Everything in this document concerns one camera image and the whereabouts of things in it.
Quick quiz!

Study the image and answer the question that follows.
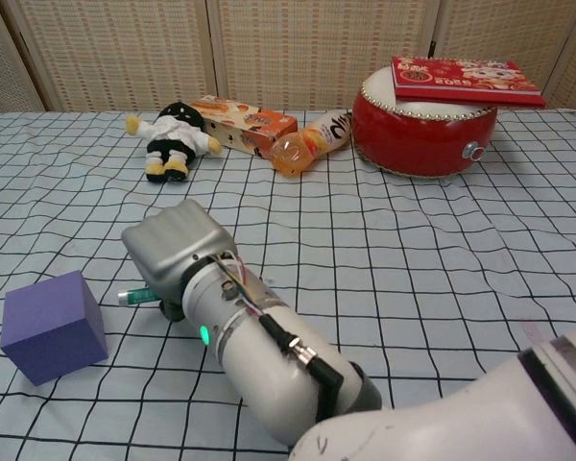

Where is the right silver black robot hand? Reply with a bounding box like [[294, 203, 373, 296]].
[[120, 199, 239, 323]]

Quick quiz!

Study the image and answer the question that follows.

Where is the green marker pen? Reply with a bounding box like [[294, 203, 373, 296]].
[[117, 287, 154, 307]]

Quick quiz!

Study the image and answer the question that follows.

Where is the purple foam cube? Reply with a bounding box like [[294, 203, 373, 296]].
[[0, 269, 109, 387]]

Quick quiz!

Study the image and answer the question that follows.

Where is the black white plush doll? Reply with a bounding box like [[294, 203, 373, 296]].
[[125, 101, 225, 183]]

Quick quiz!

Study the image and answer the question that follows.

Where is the orange snack box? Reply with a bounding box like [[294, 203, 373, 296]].
[[187, 95, 300, 158]]

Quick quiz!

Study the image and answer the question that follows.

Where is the orange drink bottle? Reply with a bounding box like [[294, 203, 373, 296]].
[[271, 109, 354, 180]]

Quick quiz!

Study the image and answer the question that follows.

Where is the beige woven folding screen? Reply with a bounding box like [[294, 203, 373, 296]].
[[0, 0, 576, 114]]

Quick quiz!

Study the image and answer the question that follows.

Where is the white black grid tablecloth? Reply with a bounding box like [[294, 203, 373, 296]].
[[0, 109, 576, 461]]

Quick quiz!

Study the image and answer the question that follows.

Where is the red drum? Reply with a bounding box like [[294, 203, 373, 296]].
[[350, 65, 499, 181]]

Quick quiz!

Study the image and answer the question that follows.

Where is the red 2025 desk calendar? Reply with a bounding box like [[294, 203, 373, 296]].
[[390, 55, 547, 109]]

